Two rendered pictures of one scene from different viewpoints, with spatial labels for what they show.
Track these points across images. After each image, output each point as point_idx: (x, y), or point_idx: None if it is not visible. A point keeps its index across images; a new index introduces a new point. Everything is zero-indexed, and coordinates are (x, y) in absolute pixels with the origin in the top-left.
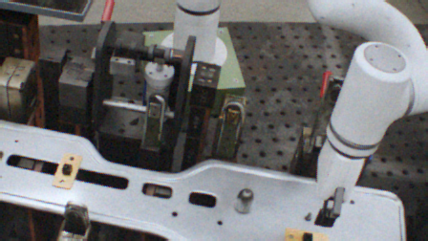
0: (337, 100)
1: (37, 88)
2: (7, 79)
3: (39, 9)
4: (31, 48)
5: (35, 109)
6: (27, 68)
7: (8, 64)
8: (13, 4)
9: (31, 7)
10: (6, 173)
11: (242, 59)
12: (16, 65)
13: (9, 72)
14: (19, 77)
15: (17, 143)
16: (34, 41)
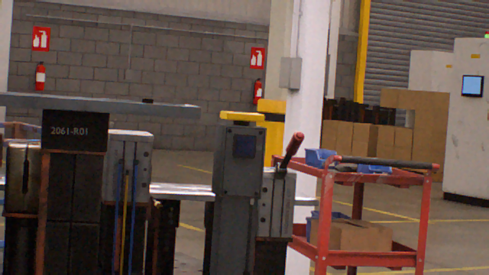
0: None
1: (4, 186)
2: (30, 141)
3: (17, 94)
4: (40, 194)
5: (3, 210)
6: (14, 142)
7: (39, 143)
8: (53, 96)
9: (29, 94)
10: (0, 176)
11: None
12: (28, 143)
13: (33, 143)
14: (17, 141)
15: (1, 180)
16: (40, 196)
